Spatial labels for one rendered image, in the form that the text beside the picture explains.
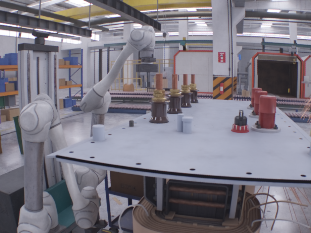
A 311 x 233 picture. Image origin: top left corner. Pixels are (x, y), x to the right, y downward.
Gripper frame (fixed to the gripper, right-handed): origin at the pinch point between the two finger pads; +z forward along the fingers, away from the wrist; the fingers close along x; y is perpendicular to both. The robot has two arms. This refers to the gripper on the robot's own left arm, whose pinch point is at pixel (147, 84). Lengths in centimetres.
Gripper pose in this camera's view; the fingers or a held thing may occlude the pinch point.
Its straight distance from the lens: 166.5
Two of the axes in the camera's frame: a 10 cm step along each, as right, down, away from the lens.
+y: -4.2, -1.5, 9.0
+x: -9.1, 0.7, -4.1
